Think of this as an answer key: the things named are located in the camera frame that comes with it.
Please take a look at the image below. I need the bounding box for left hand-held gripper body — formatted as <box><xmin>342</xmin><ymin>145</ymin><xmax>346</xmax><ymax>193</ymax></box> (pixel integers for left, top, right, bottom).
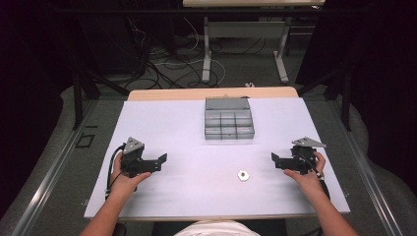
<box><xmin>120</xmin><ymin>137</ymin><xmax>160</xmax><ymax>179</ymax></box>

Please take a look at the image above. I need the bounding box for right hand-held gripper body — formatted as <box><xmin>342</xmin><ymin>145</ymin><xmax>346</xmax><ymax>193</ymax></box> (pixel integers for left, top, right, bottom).
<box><xmin>284</xmin><ymin>136</ymin><xmax>328</xmax><ymax>176</ymax></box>

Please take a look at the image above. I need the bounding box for person's right hand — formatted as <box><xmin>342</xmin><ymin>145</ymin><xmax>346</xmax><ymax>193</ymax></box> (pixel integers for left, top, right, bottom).
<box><xmin>282</xmin><ymin>151</ymin><xmax>327</xmax><ymax>195</ymax></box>

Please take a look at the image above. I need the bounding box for person's left hand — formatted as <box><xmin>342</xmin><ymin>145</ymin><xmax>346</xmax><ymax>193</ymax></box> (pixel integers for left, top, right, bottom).
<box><xmin>109</xmin><ymin>151</ymin><xmax>152</xmax><ymax>195</ymax></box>

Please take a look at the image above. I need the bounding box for grey plastic compartment box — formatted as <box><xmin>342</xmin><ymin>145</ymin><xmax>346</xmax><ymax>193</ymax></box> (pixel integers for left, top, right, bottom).
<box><xmin>204</xmin><ymin>96</ymin><xmax>256</xmax><ymax>141</ymax></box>

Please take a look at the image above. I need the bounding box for black chair part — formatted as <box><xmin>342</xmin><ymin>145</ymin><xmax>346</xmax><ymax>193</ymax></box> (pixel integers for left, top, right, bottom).
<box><xmin>112</xmin><ymin>222</ymin><xmax>128</xmax><ymax>236</ymax></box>

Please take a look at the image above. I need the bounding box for black metal stand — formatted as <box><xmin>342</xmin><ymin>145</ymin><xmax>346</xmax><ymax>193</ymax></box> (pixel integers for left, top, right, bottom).
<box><xmin>71</xmin><ymin>63</ymin><xmax>131</xmax><ymax>131</ymax></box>
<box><xmin>296</xmin><ymin>63</ymin><xmax>353</xmax><ymax>133</ymax></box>

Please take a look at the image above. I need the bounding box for person's white shirt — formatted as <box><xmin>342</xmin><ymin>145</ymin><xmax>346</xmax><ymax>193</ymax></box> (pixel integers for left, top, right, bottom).
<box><xmin>172</xmin><ymin>219</ymin><xmax>262</xmax><ymax>236</ymax></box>

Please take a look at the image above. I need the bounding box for desk with grey metal legs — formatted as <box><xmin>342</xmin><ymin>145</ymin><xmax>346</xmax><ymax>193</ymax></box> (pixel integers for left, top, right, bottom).
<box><xmin>182</xmin><ymin>0</ymin><xmax>327</xmax><ymax>85</ymax></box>

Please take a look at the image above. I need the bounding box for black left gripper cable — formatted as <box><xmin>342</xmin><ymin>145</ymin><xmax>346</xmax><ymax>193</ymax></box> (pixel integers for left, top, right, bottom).
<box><xmin>104</xmin><ymin>143</ymin><xmax>128</xmax><ymax>202</ymax></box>

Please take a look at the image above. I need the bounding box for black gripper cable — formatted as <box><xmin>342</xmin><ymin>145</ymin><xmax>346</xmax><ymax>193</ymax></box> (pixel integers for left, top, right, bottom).
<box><xmin>104</xmin><ymin>143</ymin><xmax>128</xmax><ymax>202</ymax></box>
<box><xmin>298</xmin><ymin>152</ymin><xmax>331</xmax><ymax>202</ymax></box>

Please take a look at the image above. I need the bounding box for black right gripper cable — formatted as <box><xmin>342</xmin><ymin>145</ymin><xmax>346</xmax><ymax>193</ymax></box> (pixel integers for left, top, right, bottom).
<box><xmin>298</xmin><ymin>152</ymin><xmax>331</xmax><ymax>202</ymax></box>

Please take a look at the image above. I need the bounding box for metal floor rail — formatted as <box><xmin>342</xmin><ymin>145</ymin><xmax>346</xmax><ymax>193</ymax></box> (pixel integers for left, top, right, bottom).
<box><xmin>11</xmin><ymin>99</ymin><xmax>99</xmax><ymax>236</ymax></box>
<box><xmin>328</xmin><ymin>97</ymin><xmax>404</xmax><ymax>236</ymax></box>

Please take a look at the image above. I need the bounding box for tangle of floor cables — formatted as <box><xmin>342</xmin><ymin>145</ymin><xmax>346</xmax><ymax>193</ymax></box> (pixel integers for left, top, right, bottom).
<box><xmin>126</xmin><ymin>16</ymin><xmax>267</xmax><ymax>90</ymax></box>

